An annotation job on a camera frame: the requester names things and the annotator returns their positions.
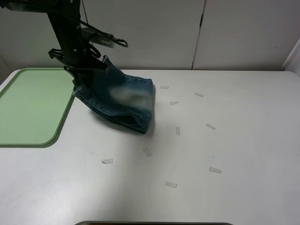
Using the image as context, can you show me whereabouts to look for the children's blue denim shorts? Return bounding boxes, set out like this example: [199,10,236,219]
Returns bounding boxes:
[73,55,155,134]

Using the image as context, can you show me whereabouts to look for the light green plastic tray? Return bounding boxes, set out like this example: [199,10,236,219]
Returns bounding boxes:
[0,68,74,148]

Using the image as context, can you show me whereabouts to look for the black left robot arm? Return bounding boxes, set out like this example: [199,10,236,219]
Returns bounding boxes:
[0,0,108,87]

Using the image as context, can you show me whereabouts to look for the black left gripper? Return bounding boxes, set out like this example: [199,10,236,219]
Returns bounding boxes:
[48,44,108,86]

